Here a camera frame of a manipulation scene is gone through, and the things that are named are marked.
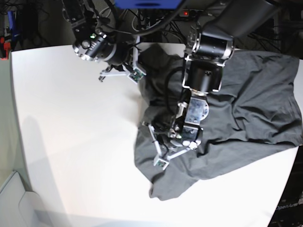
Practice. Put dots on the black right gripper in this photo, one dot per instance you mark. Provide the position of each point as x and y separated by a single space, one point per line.
124 53

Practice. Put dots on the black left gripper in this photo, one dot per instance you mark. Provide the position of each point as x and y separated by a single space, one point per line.
168 145

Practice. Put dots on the dark grey t-shirt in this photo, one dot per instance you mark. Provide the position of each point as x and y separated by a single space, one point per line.
253 116

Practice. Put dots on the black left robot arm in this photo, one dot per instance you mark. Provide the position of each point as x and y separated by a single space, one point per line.
208 48

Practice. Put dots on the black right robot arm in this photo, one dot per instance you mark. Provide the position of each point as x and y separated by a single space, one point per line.
92 41

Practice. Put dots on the blue box overhead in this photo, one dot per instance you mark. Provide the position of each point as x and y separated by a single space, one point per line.
147 4

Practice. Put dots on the black power strip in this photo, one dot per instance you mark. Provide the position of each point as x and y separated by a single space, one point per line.
190 13

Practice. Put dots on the blue orange clamp tool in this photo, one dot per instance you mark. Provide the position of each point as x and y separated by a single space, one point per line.
6 35

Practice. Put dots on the grey bin corner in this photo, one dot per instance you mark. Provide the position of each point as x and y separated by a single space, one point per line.
16 210

